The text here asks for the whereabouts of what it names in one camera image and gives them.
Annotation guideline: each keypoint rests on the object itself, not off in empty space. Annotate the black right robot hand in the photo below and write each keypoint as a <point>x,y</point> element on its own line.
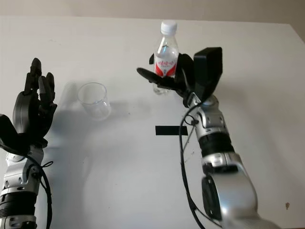
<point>186,83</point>

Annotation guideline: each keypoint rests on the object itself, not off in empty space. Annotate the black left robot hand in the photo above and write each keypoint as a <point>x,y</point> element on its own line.
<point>25,112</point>

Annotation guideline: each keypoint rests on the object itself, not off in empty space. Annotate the clear water bottle white cap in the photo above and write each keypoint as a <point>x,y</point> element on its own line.
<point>165,52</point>

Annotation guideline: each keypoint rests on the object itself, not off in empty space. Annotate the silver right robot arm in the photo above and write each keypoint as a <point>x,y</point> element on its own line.
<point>228,181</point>

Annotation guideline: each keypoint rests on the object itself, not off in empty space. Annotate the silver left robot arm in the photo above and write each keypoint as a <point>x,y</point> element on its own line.
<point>16,176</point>

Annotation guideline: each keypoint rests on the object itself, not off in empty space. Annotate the clear plastic cup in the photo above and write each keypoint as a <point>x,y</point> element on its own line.
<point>95,102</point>

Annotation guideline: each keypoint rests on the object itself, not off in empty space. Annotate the black tape strip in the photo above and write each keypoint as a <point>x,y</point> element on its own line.
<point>166,131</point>

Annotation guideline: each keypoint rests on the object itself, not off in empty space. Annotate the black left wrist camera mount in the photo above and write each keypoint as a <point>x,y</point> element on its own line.
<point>9,133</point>

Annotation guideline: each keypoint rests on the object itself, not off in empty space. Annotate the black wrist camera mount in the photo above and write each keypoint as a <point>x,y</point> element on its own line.
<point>208,69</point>
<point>9,133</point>

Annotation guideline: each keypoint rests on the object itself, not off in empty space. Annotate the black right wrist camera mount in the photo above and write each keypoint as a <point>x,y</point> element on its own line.
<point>208,69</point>

